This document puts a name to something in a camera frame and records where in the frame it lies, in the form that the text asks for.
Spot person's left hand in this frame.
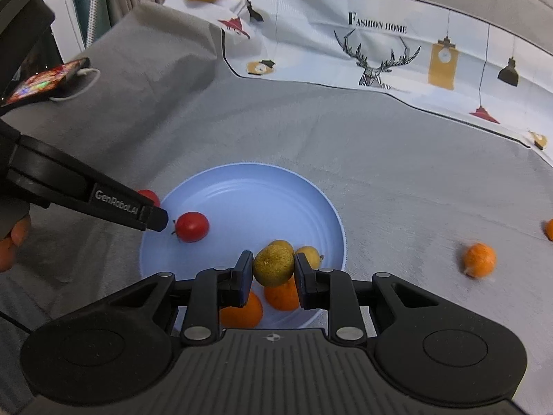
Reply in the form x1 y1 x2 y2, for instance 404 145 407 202
0 215 32 274

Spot smartphone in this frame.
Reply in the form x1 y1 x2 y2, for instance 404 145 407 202
0 57 91 107

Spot white charging cable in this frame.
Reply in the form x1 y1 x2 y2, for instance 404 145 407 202
48 68 102 103

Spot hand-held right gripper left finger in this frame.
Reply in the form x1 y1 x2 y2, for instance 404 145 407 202
103 250 255 345

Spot grey cloth cover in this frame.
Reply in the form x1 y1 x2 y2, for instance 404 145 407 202
0 1 553 415

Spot light blue plate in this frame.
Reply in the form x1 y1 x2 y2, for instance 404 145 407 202
139 162 347 329

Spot deer print white cloth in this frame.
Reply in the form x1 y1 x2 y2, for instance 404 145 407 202
163 0 553 150

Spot yellow-green round fruit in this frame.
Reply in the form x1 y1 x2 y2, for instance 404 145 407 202
253 240 296 288
295 246 324 271

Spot thin black cable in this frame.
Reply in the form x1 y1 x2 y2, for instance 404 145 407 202
0 310 34 337

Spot red cherry tomato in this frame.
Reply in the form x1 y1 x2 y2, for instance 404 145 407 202
136 189 161 208
171 212 210 243

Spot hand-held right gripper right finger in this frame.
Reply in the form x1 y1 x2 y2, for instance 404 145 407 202
295 252 442 345

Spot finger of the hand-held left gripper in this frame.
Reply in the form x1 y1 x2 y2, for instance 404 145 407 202
130 204 169 232

